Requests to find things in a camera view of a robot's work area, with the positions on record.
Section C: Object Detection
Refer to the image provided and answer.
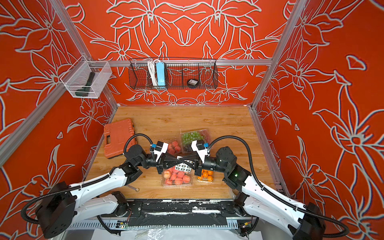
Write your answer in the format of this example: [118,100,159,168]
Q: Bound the fruit sticker sheet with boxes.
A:
[174,160,193,173]

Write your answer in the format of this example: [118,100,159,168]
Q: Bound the white cable bundle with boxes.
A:
[147,59,158,88]

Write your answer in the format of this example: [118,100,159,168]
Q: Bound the clear box of grapes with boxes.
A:
[181,129,211,153]

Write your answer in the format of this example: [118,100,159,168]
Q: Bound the small metal rod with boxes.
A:
[126,185,140,192]

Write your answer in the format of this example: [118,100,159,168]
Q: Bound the orange plastic tool case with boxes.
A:
[104,119,135,159]

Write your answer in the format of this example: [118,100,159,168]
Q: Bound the clear box of oranges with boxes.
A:
[197,170,214,183]

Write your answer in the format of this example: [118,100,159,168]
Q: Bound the black wire wall basket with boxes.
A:
[128,58,219,90]

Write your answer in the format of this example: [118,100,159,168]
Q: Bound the small black device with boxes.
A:
[187,79,199,87]

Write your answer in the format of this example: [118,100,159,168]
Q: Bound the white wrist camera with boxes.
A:
[151,142,169,163]
[191,140,210,163]

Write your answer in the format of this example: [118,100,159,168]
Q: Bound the light blue box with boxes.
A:
[156,62,166,88]

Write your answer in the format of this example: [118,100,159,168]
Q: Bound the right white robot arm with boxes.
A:
[179,147,350,240]

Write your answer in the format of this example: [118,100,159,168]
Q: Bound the clear acrylic wall bin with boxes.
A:
[60,56,112,99]

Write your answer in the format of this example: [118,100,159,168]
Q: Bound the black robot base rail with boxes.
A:
[118,199,256,230]

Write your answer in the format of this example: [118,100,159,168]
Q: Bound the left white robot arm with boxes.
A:
[21,143,184,239]

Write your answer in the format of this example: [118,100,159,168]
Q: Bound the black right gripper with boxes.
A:
[182,152,231,177]

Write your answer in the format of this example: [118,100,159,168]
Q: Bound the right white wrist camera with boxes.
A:
[191,140,210,163]

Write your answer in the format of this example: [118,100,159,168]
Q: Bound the clear box large peaches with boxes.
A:
[162,167,192,187]

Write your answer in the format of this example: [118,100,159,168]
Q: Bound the black tool in bin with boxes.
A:
[75,72,96,97]

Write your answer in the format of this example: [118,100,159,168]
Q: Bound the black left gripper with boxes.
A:
[136,153,182,176]

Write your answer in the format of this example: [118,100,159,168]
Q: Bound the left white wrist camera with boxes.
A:
[151,142,169,163]

